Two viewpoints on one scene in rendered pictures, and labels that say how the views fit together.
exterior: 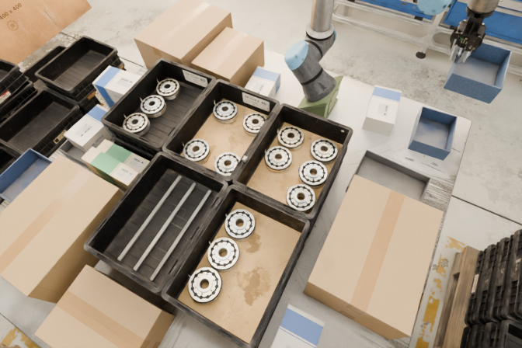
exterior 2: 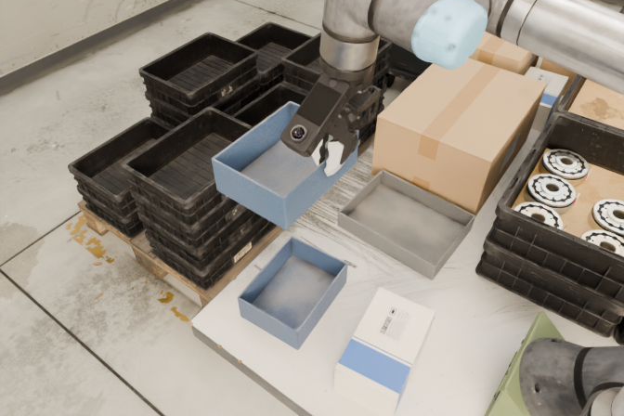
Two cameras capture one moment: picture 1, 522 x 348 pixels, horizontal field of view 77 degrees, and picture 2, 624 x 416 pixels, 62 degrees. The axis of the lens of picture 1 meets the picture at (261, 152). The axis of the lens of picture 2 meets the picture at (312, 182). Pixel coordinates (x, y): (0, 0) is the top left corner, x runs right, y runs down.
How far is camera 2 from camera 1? 1.60 m
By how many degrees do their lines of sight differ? 79
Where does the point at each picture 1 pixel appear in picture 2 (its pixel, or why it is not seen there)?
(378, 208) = (461, 125)
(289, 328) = (547, 95)
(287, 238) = not seen: hidden behind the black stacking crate
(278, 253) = not seen: hidden behind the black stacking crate
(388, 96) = (371, 356)
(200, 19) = not seen: outside the picture
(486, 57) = (240, 194)
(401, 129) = (344, 322)
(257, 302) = (591, 98)
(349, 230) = (500, 111)
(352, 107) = (442, 396)
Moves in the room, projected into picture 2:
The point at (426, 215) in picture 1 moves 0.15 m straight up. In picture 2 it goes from (400, 114) to (409, 61)
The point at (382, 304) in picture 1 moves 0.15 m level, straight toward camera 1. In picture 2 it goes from (468, 66) to (514, 58)
